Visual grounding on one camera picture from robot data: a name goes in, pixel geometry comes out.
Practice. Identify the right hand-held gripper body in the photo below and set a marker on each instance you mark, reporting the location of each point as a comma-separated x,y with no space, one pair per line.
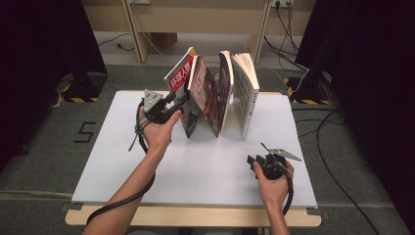
274,169

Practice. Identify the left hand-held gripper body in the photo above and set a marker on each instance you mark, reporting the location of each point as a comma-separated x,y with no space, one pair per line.
160,114

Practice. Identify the black and red magazine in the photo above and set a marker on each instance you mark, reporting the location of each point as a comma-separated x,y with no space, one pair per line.
177,78

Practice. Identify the white book with colourful pictures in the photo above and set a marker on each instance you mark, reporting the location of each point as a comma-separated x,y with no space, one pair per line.
243,98

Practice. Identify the person's right hand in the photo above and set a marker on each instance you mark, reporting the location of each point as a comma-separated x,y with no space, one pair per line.
275,192

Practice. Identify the person's left hand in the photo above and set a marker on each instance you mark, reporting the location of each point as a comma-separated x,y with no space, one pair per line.
158,137

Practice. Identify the light wooden table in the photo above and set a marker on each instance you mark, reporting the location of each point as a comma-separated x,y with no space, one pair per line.
298,220

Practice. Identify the brown box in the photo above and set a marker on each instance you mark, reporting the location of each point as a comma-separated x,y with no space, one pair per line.
164,39

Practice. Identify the white board mat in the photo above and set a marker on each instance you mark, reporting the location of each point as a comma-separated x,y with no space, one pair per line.
195,182

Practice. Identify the grey tape piece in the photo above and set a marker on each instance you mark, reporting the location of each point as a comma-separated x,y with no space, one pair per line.
318,213
71,206

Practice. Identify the stand base with striped tape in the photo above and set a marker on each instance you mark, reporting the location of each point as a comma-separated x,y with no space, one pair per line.
83,88
308,89

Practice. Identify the beige wooden desk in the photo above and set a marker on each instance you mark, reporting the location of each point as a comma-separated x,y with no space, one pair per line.
195,19

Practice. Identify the black curtain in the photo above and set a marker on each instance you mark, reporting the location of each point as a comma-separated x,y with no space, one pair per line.
375,81
39,65

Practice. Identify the white wall socket with plugs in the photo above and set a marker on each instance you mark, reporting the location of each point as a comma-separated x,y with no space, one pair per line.
282,3

